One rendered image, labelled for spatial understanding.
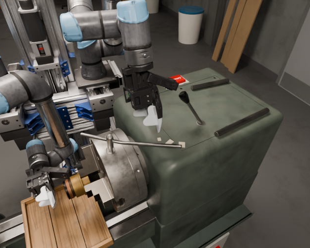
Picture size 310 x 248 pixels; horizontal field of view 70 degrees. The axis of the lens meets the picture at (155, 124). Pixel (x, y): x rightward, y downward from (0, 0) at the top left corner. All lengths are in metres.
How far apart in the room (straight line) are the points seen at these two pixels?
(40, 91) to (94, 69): 0.44
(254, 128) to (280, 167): 1.72
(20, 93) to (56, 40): 0.60
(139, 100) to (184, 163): 0.27
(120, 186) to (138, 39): 0.48
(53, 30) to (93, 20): 0.82
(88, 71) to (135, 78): 0.77
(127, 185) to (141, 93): 0.35
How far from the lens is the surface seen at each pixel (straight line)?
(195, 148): 0.79
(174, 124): 0.87
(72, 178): 0.92
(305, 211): 2.43
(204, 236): 1.42
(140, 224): 1.06
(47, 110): 1.06
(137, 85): 0.63
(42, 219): 1.15
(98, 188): 0.89
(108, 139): 0.74
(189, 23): 4.86
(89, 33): 0.68
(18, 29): 1.48
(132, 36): 0.59
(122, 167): 0.80
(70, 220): 1.11
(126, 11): 0.59
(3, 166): 2.79
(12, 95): 0.95
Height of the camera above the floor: 1.83
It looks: 41 degrees down
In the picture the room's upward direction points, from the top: straight up
